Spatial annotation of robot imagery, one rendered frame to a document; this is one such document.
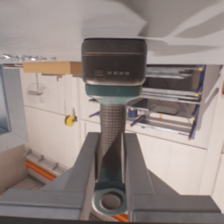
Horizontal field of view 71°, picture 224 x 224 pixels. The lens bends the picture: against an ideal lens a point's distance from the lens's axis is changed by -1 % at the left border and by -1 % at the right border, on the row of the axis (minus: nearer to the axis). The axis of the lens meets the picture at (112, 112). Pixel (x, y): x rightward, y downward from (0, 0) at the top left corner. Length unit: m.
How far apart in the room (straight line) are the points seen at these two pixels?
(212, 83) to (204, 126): 1.17
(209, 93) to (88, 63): 4.66
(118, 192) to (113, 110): 0.11
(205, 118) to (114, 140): 4.73
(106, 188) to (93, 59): 0.16
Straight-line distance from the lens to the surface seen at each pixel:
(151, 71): 3.96
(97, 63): 0.17
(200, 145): 5.18
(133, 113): 4.49
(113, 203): 0.24
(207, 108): 4.86
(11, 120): 2.06
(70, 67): 0.78
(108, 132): 0.22
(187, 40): 0.19
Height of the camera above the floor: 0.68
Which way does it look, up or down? 15 degrees up
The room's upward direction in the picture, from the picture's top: 179 degrees counter-clockwise
